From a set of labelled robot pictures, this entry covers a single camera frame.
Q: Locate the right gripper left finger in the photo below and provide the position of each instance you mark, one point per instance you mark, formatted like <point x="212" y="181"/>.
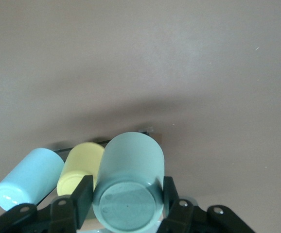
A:
<point x="84" y="194"/>

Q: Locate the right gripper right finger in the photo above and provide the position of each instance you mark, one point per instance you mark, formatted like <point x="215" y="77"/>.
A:
<point x="169" y="194"/>

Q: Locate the green cup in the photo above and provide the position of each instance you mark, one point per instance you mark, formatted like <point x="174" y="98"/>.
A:
<point x="128" y="177"/>

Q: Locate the light blue cup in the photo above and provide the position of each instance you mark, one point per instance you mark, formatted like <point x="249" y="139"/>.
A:
<point x="28" y="177"/>

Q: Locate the yellow cup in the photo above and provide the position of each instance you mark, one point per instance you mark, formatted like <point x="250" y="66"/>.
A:
<point x="82" y="162"/>

